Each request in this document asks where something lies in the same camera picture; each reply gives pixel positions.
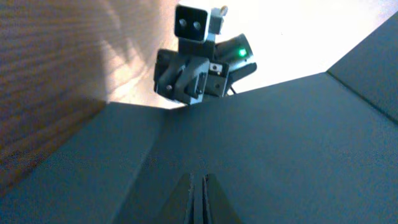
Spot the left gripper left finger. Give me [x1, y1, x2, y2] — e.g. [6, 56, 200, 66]
[151, 173, 195, 224]

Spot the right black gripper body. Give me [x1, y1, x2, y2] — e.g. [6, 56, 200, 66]
[154, 40, 229, 105]

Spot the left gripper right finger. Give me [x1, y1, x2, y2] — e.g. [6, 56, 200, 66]
[202, 174, 243, 224]

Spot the dark green box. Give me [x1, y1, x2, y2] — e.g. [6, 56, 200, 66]
[1, 16, 397, 223]

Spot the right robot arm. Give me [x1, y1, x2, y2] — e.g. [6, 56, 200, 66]
[154, 34, 257, 105]

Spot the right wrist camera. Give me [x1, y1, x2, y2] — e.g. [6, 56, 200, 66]
[174, 1, 229, 43]

